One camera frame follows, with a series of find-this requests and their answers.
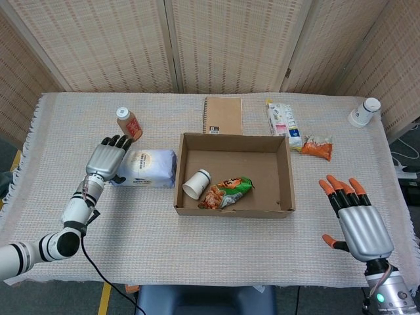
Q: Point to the right silver orange-tipped robot hand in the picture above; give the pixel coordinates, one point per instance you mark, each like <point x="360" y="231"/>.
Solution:
<point x="364" y="229"/>

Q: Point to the left silver black-fingered robot hand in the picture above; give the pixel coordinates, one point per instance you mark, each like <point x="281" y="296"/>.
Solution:
<point x="103" y="160"/>

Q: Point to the white blue food bag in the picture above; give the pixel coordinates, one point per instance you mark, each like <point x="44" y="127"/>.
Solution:
<point x="151" y="167"/>

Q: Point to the green orange snack packet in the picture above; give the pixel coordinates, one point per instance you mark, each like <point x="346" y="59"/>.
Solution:
<point x="226" y="193"/>

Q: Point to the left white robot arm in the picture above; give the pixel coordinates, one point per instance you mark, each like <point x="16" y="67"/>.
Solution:
<point x="72" y="216"/>

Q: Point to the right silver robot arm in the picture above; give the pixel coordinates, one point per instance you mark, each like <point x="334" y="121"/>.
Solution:
<point x="390" y="292"/>

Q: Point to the small orange snack packet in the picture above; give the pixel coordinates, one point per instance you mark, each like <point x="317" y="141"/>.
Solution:
<point x="316" y="149"/>

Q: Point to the open brown cardboard box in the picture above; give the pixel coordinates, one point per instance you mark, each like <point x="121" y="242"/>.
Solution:
<point x="259" y="170"/>

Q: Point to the long white printed package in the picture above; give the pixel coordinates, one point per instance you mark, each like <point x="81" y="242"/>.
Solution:
<point x="283" y="123"/>

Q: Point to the brown drink bottle red label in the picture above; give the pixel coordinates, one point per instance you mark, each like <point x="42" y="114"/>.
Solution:
<point x="131" y="126"/>

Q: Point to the white power strip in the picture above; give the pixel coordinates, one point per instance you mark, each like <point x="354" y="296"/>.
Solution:
<point x="408" y="171"/>

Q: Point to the brown spiral notebook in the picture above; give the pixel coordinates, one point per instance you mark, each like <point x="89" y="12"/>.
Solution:
<point x="223" y="115"/>

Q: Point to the beige woven tablecloth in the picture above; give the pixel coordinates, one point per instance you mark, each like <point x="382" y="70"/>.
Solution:
<point x="210" y="249"/>

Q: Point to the woven folding screen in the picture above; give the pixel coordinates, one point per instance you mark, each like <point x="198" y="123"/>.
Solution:
<point x="226" y="46"/>

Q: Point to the blue padded seat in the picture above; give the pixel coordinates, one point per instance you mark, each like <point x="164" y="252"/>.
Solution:
<point x="206" y="300"/>

